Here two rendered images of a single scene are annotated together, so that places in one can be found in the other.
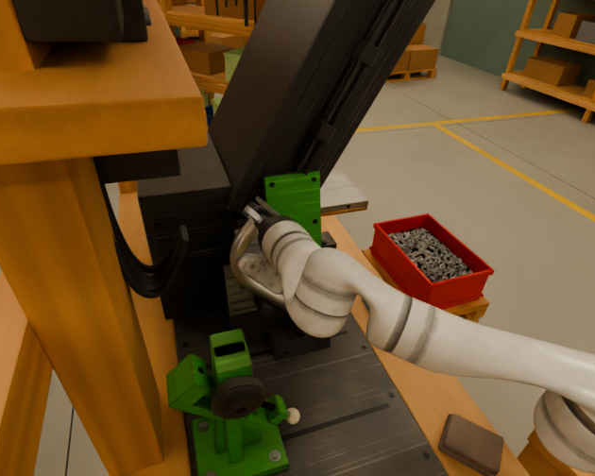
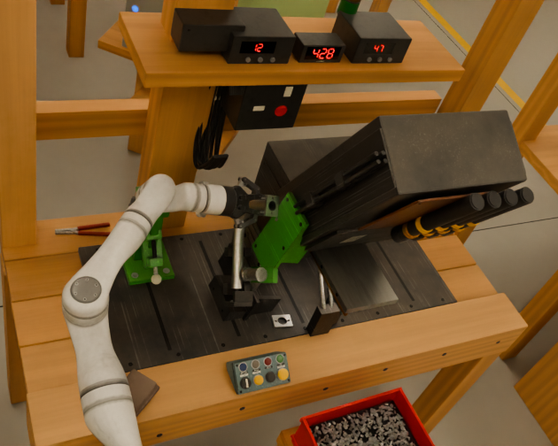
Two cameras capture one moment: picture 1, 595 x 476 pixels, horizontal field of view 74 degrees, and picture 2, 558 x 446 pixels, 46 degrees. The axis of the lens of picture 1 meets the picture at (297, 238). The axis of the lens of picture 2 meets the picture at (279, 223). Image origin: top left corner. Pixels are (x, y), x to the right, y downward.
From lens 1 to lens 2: 1.41 m
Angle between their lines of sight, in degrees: 55
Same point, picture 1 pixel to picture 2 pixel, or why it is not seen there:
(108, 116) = (137, 59)
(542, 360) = (102, 256)
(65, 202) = not seen: hidden behind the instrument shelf
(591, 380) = (89, 271)
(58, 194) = not seen: hidden behind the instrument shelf
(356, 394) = (179, 331)
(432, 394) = (178, 383)
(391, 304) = (136, 204)
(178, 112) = (143, 72)
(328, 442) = (143, 308)
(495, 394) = not seen: outside the picture
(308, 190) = (294, 226)
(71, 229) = (160, 91)
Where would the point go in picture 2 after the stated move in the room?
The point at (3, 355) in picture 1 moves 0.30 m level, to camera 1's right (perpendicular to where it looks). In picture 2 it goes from (129, 106) to (114, 182)
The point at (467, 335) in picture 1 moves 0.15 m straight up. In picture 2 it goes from (119, 232) to (126, 181)
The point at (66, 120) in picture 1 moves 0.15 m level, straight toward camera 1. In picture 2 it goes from (135, 53) to (69, 61)
